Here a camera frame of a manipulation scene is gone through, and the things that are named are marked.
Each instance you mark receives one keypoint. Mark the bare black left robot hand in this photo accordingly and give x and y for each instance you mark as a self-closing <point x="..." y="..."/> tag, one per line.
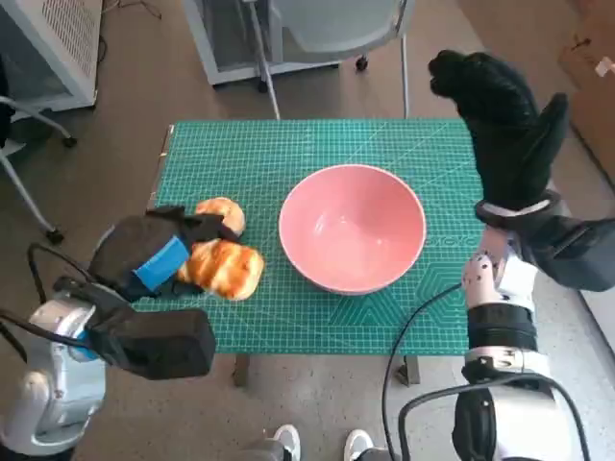
<point x="125" y="245"/>

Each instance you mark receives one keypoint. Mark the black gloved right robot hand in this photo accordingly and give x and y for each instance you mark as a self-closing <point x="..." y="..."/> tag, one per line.
<point x="504" y="134"/>

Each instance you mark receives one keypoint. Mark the round pale bread bun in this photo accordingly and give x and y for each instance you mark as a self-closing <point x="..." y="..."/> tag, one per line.
<point x="221" y="207"/>

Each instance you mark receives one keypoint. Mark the striped glazed bread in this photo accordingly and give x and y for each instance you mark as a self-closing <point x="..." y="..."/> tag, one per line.
<point x="226" y="269"/>

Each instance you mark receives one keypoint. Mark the pink bowl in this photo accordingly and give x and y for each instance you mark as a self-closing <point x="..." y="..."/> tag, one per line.
<point x="351" y="230"/>

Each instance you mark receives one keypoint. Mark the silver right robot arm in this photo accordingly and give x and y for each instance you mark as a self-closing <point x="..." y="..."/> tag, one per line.
<point x="504" y="326"/>

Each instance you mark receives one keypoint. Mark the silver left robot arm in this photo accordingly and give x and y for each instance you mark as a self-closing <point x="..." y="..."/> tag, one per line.
<point x="48" y="398"/>

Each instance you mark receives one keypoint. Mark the plain cardboard box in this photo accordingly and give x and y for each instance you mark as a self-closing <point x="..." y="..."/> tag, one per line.
<point x="600" y="144"/>

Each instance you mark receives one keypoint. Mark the cardboard box with tape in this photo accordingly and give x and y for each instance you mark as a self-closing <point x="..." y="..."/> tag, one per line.
<point x="591" y="57"/>

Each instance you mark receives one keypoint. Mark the office chair with caster legs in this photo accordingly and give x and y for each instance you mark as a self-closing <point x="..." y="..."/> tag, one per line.
<point x="5" y="125"/>

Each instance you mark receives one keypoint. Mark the brown table leg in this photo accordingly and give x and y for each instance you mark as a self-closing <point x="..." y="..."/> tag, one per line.
<point x="241" y="370"/>
<point x="410" y="370"/>

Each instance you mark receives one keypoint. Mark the green cutting mat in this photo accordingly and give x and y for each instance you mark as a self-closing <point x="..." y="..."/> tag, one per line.
<point x="288" y="326"/>

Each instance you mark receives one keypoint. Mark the grey mesh chair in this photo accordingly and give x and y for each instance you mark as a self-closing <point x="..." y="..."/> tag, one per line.
<point x="336" y="24"/>

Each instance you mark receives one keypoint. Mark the white table panel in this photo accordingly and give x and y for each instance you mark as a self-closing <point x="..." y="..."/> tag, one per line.
<point x="603" y="326"/>

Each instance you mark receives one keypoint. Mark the large white perforated cabinet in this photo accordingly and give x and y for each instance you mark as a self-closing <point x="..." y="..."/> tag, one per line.
<point x="57" y="38"/>

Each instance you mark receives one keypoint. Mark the white shoe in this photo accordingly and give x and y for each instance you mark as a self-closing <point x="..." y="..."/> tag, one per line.
<point x="287" y="437"/>
<point x="358" y="439"/>

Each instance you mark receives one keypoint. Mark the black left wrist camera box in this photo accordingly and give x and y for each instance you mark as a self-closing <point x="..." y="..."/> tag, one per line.
<point x="158" y="341"/>

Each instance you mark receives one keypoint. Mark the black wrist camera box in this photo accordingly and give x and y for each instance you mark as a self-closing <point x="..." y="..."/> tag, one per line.
<point x="576" y="254"/>
<point x="158" y="341"/>

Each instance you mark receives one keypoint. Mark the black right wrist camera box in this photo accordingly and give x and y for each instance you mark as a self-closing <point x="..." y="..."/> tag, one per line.
<point x="576" y="254"/>

